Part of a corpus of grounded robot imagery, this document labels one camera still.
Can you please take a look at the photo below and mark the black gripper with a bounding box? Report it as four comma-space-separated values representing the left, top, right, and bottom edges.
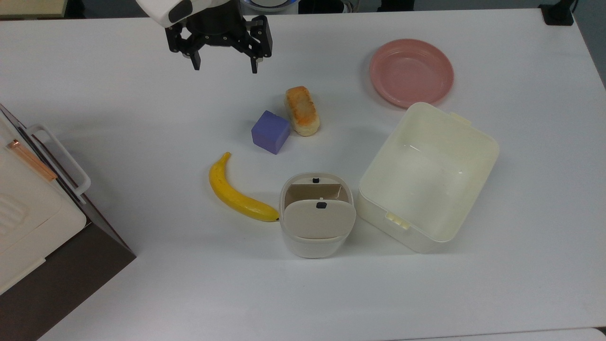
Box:
165, 9, 274, 74

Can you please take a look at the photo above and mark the small beige lidded trash can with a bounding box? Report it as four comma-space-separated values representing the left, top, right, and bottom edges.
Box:
279, 172, 356, 259

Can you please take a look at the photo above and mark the round blue-rimmed robot base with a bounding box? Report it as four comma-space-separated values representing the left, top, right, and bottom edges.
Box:
241, 0, 300, 13

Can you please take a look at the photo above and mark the purple cube block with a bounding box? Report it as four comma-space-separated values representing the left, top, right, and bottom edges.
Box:
251, 110, 291, 155

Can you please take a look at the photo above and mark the toasted bread loaf piece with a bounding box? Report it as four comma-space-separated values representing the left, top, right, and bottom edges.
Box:
285, 86, 321, 137

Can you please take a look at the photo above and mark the yellow banana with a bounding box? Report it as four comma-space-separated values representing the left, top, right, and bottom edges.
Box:
209, 152, 280, 222

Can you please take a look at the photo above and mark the pink plastic plate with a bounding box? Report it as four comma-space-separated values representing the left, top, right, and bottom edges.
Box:
369, 39, 455, 108

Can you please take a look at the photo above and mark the cream plastic storage box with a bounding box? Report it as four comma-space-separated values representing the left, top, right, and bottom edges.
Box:
356, 102, 500, 254

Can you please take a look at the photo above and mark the cream toy oven appliance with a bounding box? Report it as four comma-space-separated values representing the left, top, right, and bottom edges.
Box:
0, 114, 91, 295

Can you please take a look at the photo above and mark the dark brown wooden crate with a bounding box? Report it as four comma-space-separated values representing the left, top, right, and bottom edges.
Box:
0, 103, 137, 341

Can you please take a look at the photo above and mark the black table clamp mount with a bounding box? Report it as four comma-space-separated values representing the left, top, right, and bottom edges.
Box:
539, 0, 576, 26

